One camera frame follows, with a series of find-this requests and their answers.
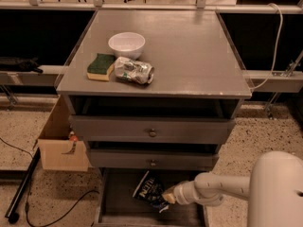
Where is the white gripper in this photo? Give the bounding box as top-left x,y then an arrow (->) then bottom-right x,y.
162,181 -> 199,205

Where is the blue Kettle chip bag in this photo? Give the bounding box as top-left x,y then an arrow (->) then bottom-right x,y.
133,170 -> 169,213

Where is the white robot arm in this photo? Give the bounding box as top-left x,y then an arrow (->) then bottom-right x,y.
163,151 -> 303,227

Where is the bottom open grey drawer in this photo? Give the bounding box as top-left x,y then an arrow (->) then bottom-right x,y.
93,168 -> 209,227

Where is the middle grey drawer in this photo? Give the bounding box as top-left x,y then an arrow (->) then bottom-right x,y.
87,149 -> 219,171

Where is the top grey drawer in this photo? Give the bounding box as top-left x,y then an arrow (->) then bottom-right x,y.
69,115 -> 235,145

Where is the grey drawer cabinet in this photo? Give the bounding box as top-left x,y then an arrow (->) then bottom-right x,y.
56,9 -> 253,172

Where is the cardboard box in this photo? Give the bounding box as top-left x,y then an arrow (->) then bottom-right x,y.
37,96 -> 90,172

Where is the crushed silver can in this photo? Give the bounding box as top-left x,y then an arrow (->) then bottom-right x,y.
114,57 -> 154,85

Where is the black bar on floor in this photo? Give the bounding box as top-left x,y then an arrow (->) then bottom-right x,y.
5,149 -> 41,224

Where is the green yellow sponge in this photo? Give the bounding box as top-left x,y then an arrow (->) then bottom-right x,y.
87,53 -> 116,81

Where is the white bowl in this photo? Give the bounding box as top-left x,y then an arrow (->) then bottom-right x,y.
108,32 -> 146,60

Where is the black floor cable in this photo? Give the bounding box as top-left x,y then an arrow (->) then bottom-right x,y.
0,137 -> 100,227

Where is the metal frame rail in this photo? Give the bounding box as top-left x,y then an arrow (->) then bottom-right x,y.
0,0 -> 303,15

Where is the black object on rail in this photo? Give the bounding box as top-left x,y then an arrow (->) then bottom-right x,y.
0,57 -> 44,74

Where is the white hanging cable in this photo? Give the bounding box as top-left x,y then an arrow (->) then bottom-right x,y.
251,3 -> 284,92

